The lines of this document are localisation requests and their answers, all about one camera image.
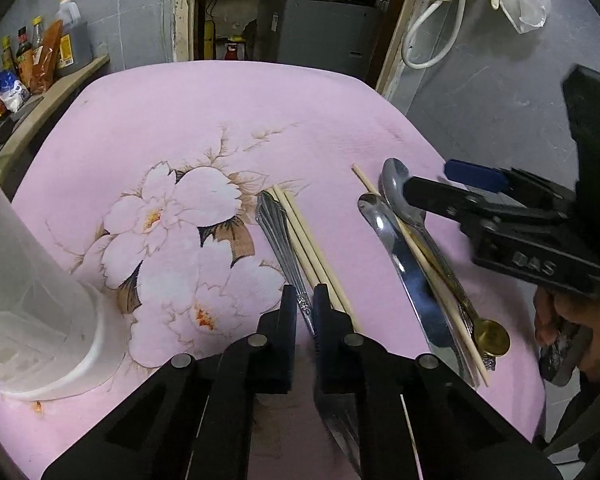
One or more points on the wooden door frame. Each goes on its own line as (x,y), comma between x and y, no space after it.
(397,35)

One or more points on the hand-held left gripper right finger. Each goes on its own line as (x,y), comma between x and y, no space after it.
(325,340)

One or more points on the clear sauce bottle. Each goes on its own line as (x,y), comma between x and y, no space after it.
(37,32)

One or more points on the orange snack packet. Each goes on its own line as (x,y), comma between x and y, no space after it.
(45,60)

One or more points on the silver table knife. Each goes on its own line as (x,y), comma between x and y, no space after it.
(420,300)

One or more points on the pink floral tablecloth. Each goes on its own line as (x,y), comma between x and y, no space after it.
(230,125)

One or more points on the large dark sauce jug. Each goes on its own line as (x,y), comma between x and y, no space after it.
(77,45)

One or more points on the small gold spoon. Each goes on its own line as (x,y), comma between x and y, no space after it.
(492,340)

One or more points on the blue and white bag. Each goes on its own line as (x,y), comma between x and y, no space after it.
(14,92)

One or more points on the person's right hand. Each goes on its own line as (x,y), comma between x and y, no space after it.
(545,315)

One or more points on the clear plastic bag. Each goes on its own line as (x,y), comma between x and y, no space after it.
(530,5)

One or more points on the wooden chopstick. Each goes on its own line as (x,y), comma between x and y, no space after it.
(305,255)
(316,255)
(365,178)

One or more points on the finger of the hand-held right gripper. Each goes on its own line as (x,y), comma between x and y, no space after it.
(472,174)
(435,197)

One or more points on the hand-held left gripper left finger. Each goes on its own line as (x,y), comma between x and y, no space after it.
(285,340)

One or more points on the large silver spoon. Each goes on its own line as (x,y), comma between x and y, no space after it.
(392,180)

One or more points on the grey metal cabinet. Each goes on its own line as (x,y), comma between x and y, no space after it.
(320,30)

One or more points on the white plastic utensil holder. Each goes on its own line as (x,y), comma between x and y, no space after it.
(30,285)

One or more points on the red canister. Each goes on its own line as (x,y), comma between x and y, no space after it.
(232,51)

